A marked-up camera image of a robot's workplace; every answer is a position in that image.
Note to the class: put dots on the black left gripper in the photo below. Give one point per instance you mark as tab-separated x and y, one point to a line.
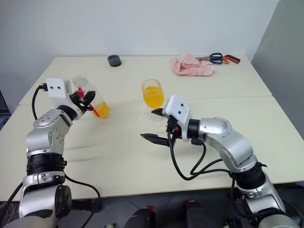
83	106

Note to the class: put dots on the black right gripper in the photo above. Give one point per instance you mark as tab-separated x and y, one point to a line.
175	133

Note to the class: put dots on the orange juice bottle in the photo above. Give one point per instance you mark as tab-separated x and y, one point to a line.
103	109

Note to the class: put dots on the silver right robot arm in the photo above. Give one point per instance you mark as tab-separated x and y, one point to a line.
225	135

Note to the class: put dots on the dark grey round cap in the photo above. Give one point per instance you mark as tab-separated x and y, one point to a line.
114	60

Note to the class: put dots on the pink towel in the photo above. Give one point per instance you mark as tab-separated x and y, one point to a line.
190	67

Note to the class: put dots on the dark laptop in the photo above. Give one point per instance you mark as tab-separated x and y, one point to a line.
3	111

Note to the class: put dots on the dark rounded shape red top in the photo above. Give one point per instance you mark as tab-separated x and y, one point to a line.
140	217

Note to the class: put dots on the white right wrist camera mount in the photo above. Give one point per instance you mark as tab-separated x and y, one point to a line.
178	109

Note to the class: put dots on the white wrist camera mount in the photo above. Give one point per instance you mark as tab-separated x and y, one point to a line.
57	91
178	109

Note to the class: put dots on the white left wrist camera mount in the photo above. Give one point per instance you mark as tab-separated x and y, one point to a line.
57	91

